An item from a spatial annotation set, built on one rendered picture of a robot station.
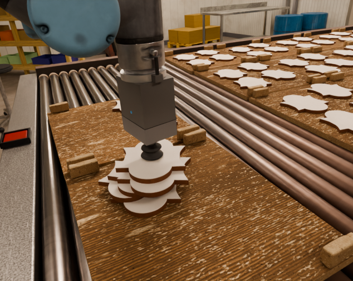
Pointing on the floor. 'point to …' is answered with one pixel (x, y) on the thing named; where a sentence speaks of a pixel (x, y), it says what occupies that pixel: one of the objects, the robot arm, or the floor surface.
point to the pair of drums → (299, 22)
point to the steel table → (238, 13)
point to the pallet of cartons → (193, 32)
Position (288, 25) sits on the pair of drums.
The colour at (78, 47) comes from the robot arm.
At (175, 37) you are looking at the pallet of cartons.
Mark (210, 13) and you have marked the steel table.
